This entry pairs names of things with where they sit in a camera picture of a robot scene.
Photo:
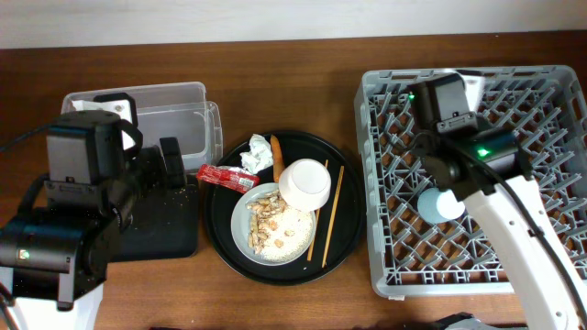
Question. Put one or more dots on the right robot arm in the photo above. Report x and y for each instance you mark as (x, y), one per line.
(490, 173)

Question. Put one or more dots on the black rectangular tray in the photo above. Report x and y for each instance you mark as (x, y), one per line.
(164, 226)

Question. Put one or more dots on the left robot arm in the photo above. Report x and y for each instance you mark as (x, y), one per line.
(68, 226)

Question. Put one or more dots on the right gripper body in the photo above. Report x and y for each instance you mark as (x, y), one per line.
(477, 122)

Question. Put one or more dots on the red snack wrapper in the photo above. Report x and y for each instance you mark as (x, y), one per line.
(233, 178)

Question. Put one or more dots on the crumpled white tissue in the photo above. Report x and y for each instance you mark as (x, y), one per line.
(259, 157)

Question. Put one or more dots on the orange carrot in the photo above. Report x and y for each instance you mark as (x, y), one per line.
(278, 163)

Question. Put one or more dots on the wooden chopstick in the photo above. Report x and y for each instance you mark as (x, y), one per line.
(332, 216)
(317, 214)

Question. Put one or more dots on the clear plastic bin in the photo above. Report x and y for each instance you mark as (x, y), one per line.
(173, 110)

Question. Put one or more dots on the grey dishwasher rack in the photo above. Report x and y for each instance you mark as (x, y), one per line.
(545, 108)

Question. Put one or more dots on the grey plate with food scraps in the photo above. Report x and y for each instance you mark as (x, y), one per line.
(267, 230)

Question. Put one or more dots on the light blue cup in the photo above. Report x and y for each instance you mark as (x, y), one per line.
(436, 206)

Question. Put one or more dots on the black round tray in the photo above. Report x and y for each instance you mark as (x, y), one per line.
(350, 219)

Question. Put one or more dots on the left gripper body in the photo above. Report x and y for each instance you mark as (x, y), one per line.
(147, 176)

